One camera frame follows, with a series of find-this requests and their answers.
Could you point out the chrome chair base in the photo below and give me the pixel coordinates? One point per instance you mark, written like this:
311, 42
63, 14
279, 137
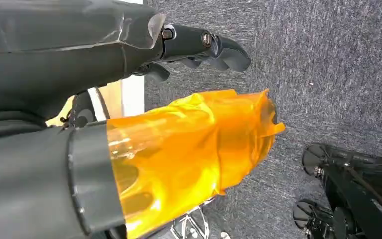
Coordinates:
186, 228

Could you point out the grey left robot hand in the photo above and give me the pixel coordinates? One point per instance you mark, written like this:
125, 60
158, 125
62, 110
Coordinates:
62, 56

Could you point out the ribbed grey left robot arm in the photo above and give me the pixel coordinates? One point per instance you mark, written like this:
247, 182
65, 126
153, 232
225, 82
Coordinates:
6, 127

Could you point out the robot's black foot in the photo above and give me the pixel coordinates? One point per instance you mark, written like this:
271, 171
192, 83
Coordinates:
359, 198

